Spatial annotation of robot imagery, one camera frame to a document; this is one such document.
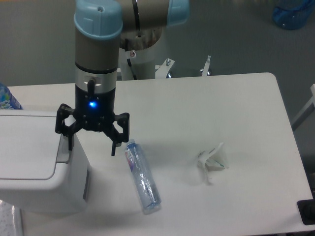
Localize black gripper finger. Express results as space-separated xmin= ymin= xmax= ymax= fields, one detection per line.
xmin=103 ymin=113 xmax=130 ymax=156
xmin=55 ymin=103 xmax=85 ymax=151

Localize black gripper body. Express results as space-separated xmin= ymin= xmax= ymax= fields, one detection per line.
xmin=73 ymin=86 xmax=116 ymax=132

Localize white push-lid trash can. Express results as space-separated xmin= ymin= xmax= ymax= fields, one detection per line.
xmin=0 ymin=110 xmax=91 ymax=213

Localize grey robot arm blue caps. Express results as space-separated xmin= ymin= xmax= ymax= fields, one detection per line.
xmin=55 ymin=0 xmax=189 ymax=150

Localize blue labelled bottle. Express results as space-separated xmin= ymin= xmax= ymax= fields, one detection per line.
xmin=0 ymin=83 xmax=23 ymax=110

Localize clear plastic water bottle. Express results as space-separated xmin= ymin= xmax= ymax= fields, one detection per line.
xmin=124 ymin=139 xmax=161 ymax=214

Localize crumpled white paper wrapper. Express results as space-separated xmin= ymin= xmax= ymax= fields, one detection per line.
xmin=197 ymin=142 xmax=229 ymax=184

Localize speckled plastic bag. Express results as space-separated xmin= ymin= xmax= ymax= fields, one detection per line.
xmin=0 ymin=200 xmax=24 ymax=236

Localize blue water jug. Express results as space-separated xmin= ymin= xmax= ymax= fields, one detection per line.
xmin=272 ymin=0 xmax=315 ymax=30

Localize black device at table edge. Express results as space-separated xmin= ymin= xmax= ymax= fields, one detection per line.
xmin=297 ymin=199 xmax=315 ymax=225

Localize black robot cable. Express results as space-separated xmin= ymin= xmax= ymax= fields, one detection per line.
xmin=124 ymin=38 xmax=138 ymax=80

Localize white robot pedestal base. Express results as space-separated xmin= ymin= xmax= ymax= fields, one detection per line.
xmin=117 ymin=27 xmax=175 ymax=81

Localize white bracket with bolt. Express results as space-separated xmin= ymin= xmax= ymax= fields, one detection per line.
xmin=200 ymin=55 xmax=212 ymax=77

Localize white metal frame right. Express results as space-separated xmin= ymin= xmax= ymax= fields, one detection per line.
xmin=291 ymin=84 xmax=315 ymax=131

